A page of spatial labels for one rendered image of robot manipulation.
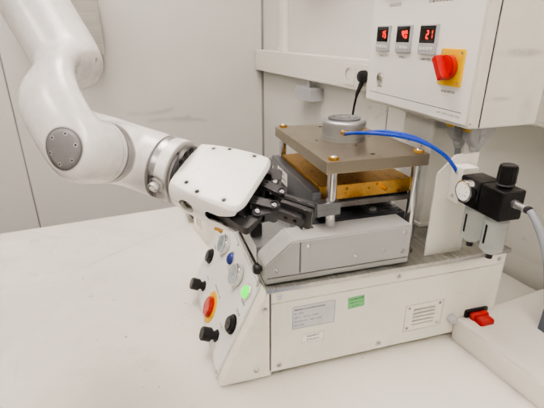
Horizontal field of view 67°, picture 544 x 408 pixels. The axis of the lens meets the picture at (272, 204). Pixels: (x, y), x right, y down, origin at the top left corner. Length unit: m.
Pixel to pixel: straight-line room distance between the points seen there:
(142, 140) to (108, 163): 0.06
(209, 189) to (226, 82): 1.81
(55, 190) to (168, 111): 0.67
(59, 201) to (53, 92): 1.79
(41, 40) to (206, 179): 0.28
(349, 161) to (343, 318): 0.27
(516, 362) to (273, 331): 0.40
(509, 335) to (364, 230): 0.34
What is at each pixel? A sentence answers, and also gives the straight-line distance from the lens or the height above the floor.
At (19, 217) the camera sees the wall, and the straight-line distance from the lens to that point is 2.34.
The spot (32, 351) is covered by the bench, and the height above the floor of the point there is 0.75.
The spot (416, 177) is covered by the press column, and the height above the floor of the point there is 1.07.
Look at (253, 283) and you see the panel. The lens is 0.68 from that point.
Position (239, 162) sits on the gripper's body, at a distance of 0.51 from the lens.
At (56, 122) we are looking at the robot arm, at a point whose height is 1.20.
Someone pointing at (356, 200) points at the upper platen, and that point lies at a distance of 0.71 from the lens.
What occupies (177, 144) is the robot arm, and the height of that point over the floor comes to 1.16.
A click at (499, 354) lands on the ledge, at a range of 0.83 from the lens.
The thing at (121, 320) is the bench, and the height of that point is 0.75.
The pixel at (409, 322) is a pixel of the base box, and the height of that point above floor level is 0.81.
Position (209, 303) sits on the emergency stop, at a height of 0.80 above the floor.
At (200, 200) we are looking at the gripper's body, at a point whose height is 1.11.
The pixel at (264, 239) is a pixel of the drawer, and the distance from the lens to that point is 0.69.
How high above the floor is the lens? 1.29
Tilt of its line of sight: 22 degrees down
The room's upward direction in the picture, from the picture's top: straight up
